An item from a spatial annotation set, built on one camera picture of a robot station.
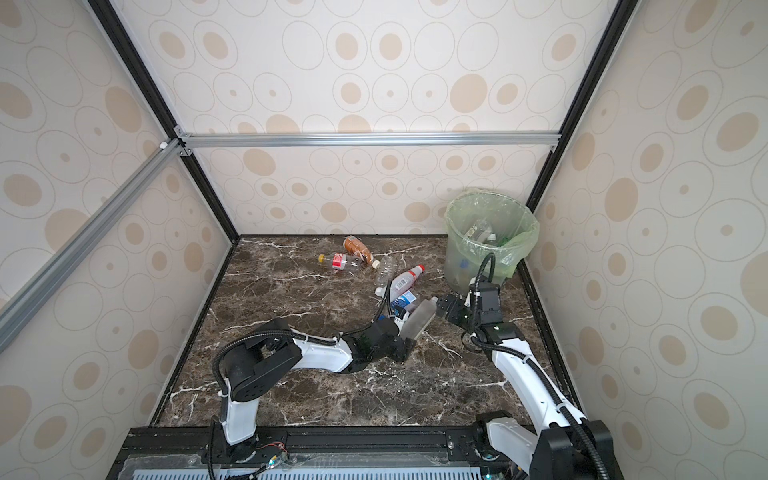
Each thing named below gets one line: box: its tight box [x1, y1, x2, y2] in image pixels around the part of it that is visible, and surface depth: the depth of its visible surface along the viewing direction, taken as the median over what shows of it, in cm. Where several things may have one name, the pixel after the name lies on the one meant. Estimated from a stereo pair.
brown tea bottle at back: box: [343, 236, 381, 269], surface depth 112 cm
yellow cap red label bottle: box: [318, 253, 347, 270], surface depth 110 cm
